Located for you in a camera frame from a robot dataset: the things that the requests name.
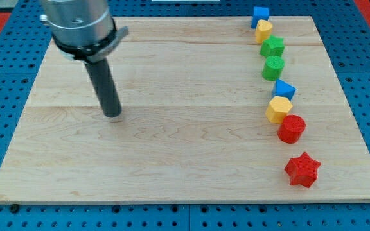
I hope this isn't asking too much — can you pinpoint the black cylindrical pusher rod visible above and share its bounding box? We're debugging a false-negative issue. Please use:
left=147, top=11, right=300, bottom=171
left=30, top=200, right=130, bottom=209
left=85, top=59, right=122, bottom=117

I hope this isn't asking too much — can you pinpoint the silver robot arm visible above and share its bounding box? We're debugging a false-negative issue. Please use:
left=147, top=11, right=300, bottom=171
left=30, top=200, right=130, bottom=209
left=40, top=0, right=128, bottom=117

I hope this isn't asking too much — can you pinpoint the green star block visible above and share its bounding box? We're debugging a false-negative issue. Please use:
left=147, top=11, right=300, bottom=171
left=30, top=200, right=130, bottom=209
left=260, top=35, right=285, bottom=58

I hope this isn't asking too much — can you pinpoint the red star block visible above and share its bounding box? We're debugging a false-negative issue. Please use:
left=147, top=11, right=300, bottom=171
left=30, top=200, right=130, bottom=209
left=284, top=152, right=321, bottom=188

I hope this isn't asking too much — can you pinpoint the wooden board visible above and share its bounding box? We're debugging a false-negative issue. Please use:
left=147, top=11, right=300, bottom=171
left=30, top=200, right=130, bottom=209
left=0, top=16, right=370, bottom=205

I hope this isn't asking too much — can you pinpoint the yellow heart block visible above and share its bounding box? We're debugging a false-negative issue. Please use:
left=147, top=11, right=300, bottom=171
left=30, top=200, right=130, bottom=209
left=255, top=19, right=273, bottom=44

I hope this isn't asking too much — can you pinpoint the blue cube block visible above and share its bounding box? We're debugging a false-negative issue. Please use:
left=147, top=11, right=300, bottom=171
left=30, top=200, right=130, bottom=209
left=251, top=6, right=270, bottom=29

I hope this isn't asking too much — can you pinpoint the green cylinder block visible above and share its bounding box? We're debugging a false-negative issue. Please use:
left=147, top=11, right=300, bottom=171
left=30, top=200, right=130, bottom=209
left=262, top=56, right=285, bottom=81

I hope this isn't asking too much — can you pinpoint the blue triangle block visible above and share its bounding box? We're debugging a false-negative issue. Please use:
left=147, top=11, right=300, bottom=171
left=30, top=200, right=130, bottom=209
left=271, top=79, right=296, bottom=101

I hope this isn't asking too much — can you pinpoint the yellow hexagon block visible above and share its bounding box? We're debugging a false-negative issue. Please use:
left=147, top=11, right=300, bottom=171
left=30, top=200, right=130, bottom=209
left=265, top=96, right=293, bottom=124

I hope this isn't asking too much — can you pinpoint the red cylinder block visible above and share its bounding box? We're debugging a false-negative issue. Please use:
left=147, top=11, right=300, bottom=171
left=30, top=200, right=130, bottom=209
left=277, top=115, right=306, bottom=144

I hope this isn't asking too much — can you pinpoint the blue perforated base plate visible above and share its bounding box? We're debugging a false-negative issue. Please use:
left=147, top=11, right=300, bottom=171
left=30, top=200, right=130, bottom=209
left=0, top=1, right=370, bottom=230

